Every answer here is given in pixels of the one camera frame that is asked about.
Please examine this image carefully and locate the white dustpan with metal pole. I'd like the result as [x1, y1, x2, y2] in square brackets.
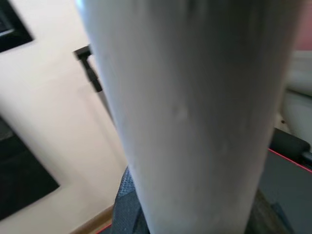
[74, 0, 297, 234]

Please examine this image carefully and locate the black red-edged mat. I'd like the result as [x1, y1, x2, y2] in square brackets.
[72, 147, 312, 234]

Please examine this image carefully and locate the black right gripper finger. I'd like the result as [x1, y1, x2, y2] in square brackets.
[112, 168, 149, 234]

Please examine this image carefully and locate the black framed wall panel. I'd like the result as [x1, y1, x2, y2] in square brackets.
[0, 0, 34, 53]

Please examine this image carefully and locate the grey metal pole black cap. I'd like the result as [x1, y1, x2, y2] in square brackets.
[73, 44, 117, 126]

